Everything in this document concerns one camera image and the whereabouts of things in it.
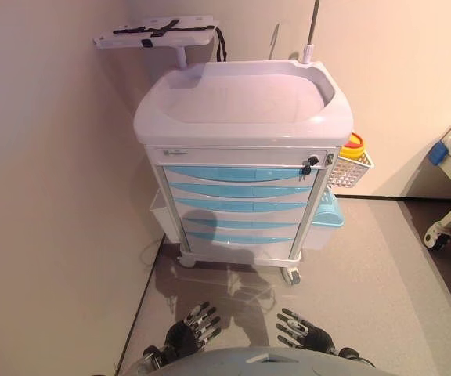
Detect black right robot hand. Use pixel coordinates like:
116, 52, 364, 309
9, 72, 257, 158
274, 307, 336, 353

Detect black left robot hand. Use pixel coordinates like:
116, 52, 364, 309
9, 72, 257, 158
165, 300, 222, 356

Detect grey robot torso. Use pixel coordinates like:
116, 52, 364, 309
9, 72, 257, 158
121, 346, 377, 376

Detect blue lidded waste bin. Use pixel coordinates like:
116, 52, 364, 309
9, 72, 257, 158
305, 190, 346, 251

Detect white side bin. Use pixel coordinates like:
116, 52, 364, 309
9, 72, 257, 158
150, 190, 171, 236

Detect white bed caster wheel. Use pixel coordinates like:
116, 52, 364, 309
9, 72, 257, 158
424, 231, 451, 251

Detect white lattice basket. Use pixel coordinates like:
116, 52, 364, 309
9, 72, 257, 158
329, 150, 375, 190

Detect black cart keys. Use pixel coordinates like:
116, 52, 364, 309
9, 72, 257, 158
299, 154, 323, 175

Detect yellow sharps container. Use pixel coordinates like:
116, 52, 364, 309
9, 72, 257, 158
340, 132, 369, 160

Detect white medical cart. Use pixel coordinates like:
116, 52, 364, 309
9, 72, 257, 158
133, 60, 355, 287

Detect black strap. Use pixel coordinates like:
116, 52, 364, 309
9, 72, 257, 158
111, 20, 229, 63

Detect white side shelf on post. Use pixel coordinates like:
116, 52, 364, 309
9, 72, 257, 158
93, 14, 217, 72

